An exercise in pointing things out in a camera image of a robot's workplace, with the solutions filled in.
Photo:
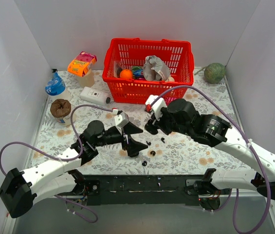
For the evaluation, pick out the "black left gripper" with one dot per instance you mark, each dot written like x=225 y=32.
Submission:
x=124 y=137

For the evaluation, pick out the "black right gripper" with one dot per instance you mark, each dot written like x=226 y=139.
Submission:
x=157 y=120

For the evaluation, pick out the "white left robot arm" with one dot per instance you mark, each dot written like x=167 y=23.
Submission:
x=20 y=190

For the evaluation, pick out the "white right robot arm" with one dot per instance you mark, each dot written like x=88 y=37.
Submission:
x=213 y=131

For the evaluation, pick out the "pink package in basket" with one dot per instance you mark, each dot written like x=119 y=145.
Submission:
x=169 y=99

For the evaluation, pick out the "white lying bottle black cap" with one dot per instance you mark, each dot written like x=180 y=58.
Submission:
x=95 y=96

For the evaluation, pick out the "grey crumpled paper bag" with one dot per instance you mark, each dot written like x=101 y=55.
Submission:
x=155 y=69

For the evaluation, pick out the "orange fruit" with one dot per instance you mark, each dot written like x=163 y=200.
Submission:
x=126 y=74

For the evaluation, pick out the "red plastic shopping basket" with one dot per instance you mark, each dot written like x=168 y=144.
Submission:
x=177 y=55

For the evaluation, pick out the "clear plastic jar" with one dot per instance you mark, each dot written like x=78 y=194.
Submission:
x=87 y=80

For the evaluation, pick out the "brown lid white jar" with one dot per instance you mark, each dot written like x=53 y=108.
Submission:
x=61 y=110

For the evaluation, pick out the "green round melon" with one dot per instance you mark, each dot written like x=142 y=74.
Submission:
x=214 y=73

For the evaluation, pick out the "orange pink snack box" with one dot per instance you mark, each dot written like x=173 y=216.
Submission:
x=82 y=64

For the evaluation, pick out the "blue lid plastic bottle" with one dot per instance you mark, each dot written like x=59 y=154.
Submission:
x=56 y=88

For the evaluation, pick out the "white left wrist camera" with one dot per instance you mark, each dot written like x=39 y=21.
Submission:
x=121 y=119

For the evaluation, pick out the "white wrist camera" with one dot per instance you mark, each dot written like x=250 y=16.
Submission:
x=156 y=107
x=121 y=119

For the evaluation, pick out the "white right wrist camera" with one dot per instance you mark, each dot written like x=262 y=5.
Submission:
x=156 y=107

